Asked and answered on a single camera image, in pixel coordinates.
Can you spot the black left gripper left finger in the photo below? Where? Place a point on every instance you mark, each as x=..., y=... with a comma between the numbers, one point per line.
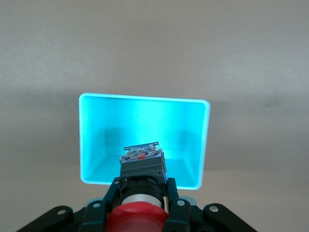
x=94, y=217

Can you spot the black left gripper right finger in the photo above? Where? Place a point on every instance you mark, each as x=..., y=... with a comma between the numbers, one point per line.
x=183, y=215

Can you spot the red push button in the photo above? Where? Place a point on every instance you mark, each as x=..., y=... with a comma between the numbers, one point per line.
x=142, y=183

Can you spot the cyan plastic box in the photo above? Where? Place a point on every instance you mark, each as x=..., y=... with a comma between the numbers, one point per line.
x=144, y=120

